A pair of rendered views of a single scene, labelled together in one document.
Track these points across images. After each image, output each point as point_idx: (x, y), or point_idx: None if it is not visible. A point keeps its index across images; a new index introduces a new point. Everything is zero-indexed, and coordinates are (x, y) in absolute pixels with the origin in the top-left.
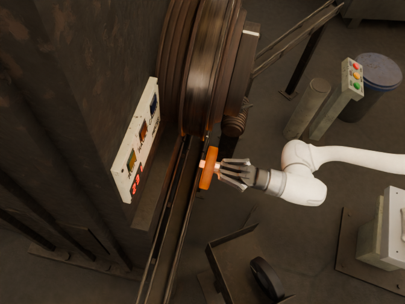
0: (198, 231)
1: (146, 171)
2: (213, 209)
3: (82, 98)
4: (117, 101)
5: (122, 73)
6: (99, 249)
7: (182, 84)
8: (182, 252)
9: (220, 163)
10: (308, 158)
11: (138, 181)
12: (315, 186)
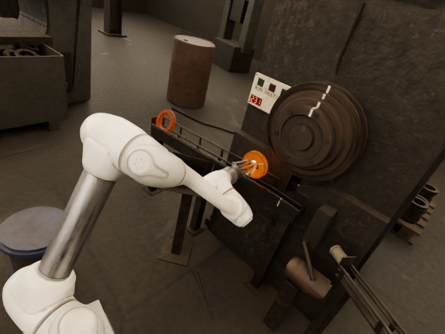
0: (220, 263)
1: (263, 134)
2: (230, 283)
3: (270, 30)
4: (277, 57)
5: (285, 54)
6: None
7: None
8: (212, 246)
9: (254, 164)
10: (231, 194)
11: (254, 102)
12: (211, 177)
